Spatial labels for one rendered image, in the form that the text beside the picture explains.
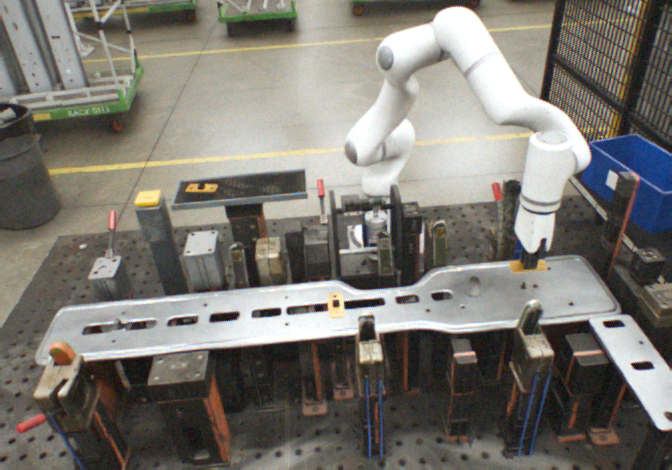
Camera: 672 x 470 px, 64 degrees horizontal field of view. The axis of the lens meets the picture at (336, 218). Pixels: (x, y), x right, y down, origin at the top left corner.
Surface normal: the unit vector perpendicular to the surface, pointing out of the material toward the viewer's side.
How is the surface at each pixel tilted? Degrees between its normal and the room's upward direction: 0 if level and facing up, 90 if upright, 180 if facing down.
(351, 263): 0
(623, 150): 90
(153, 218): 90
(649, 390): 0
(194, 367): 0
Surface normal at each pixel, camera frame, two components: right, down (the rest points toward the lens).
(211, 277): 0.07, 0.56
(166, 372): -0.06, -0.82
